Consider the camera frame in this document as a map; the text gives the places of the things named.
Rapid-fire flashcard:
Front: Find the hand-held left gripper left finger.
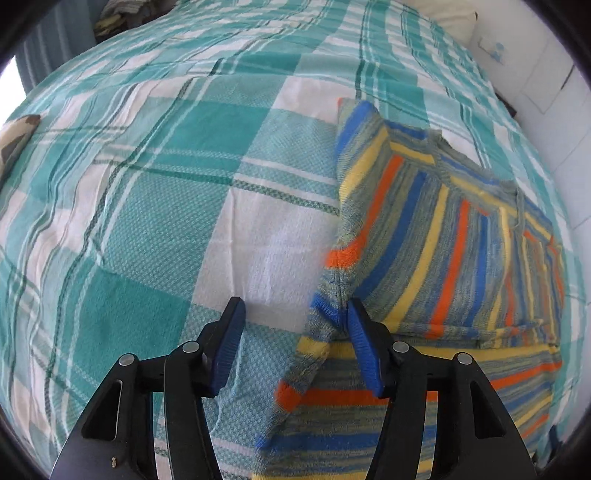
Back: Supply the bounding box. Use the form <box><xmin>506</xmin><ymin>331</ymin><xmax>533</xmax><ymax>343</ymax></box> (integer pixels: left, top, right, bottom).
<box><xmin>50</xmin><ymin>296</ymin><xmax>246</xmax><ymax>480</ymax></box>

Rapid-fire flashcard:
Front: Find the white wall socket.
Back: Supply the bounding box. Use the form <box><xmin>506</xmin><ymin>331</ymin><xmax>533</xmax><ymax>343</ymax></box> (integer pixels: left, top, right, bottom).
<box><xmin>478</xmin><ymin>37</ymin><xmax>507</xmax><ymax>64</ymax></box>

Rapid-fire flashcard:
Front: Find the striped knitted sweater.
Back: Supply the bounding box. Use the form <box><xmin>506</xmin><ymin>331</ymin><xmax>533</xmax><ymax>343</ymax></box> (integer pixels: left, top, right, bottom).
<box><xmin>252</xmin><ymin>98</ymin><xmax>566</xmax><ymax>480</ymax></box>

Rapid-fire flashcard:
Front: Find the pile of striped clothes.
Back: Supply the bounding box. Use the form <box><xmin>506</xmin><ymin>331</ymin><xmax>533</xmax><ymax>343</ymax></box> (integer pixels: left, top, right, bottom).
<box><xmin>95</xmin><ymin>0</ymin><xmax>181</xmax><ymax>35</ymax></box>

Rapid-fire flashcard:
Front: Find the teal plaid bed blanket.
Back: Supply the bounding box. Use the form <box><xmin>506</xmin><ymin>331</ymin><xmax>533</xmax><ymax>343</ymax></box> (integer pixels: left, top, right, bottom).
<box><xmin>0</xmin><ymin>0</ymin><xmax>583</xmax><ymax>480</ymax></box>

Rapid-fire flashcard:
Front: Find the patterned cushion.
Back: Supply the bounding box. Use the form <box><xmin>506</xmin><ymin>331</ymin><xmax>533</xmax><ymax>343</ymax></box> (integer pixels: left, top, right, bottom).
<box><xmin>0</xmin><ymin>114</ymin><xmax>42</xmax><ymax>178</ymax></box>

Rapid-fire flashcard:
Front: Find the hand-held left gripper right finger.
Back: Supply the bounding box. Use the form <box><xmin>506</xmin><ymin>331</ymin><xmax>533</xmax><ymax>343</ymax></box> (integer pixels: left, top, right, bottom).
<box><xmin>346</xmin><ymin>298</ymin><xmax>539</xmax><ymax>480</ymax></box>

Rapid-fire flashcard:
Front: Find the blue curtain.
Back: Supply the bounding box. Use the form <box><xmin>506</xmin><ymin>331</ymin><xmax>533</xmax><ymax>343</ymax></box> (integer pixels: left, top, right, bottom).
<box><xmin>14</xmin><ymin>7</ymin><xmax>98</xmax><ymax>95</ymax></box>

